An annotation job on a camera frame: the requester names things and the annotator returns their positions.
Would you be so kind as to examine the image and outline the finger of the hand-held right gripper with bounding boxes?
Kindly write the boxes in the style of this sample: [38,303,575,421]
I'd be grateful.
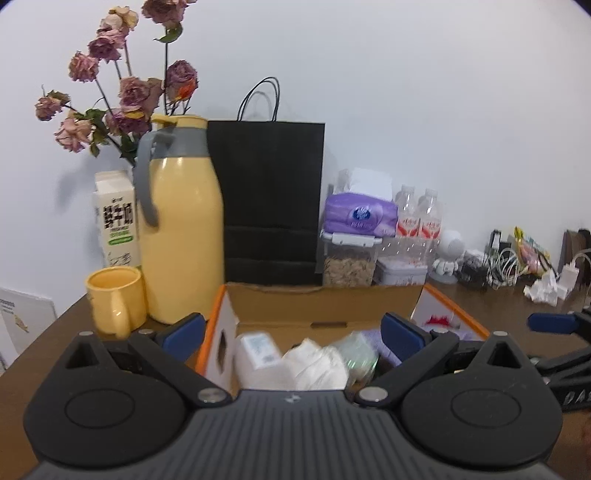
[530,345,591,380]
[527,310,591,346]

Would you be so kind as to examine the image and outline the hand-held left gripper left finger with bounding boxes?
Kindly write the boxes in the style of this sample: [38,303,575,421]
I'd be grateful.
[65,313,232,408]

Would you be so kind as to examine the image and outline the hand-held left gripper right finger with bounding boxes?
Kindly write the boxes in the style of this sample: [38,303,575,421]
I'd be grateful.
[355,313,532,408]

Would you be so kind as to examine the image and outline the purple striped item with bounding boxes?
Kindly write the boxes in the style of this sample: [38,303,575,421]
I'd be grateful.
[364,328,403,366]

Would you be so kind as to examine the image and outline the clear plastic bag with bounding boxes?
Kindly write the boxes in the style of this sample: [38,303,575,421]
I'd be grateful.
[332,331,380,385]

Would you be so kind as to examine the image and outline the white printed plastic bottle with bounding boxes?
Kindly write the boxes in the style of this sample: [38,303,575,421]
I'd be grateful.
[234,331,284,391]

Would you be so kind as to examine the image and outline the white cloth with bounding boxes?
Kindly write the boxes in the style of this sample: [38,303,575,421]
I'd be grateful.
[281,339,350,391]

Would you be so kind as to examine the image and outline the orange cardboard box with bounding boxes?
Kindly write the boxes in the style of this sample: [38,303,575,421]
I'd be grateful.
[194,282,491,398]

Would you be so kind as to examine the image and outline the crumpled white paper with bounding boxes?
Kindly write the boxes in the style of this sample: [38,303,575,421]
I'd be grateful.
[523,272,562,306]

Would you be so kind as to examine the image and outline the white charger plug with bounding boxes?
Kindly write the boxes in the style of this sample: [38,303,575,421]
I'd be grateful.
[556,261,581,292]

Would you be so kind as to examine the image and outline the white tin box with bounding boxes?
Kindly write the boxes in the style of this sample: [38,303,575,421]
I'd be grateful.
[373,256,429,286]

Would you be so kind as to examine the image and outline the colourful snack packet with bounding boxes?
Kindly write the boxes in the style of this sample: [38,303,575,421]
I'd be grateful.
[513,226,553,278]

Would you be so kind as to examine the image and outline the yellow mug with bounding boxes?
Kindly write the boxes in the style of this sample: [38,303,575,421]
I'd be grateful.
[85,266,149,339]

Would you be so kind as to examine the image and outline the clear food container white lid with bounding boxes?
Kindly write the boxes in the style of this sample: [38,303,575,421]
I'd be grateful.
[320,230,383,288]

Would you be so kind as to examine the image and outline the white robot toy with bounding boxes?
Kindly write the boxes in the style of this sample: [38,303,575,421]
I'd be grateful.
[431,229,465,284]

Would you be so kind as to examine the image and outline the purple tissue pack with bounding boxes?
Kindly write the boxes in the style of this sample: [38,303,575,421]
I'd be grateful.
[322,168,399,239]

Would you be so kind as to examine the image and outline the white milk carton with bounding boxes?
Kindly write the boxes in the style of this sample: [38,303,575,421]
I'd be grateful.
[92,169,142,269]

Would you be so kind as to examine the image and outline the white leaflet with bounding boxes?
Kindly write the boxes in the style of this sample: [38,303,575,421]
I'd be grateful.
[0,287,57,371]

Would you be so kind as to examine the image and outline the black paper bag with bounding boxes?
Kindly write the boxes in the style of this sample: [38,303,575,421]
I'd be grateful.
[206,77,326,287]

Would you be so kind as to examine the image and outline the dried pink rose bouquet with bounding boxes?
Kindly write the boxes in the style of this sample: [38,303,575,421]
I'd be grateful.
[34,0,199,168]

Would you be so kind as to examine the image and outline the white cable bundle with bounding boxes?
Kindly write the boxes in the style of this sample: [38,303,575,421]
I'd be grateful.
[485,248,523,288]

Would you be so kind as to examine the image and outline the white charging cable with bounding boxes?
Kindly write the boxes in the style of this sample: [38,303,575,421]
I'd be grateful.
[571,248,591,278]

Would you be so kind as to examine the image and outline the black cable bundle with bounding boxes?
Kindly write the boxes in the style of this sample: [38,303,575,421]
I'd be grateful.
[456,250,490,289]

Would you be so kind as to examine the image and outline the yellow thermos jug grey handle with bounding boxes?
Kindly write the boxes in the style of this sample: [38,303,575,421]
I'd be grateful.
[136,114,226,325]

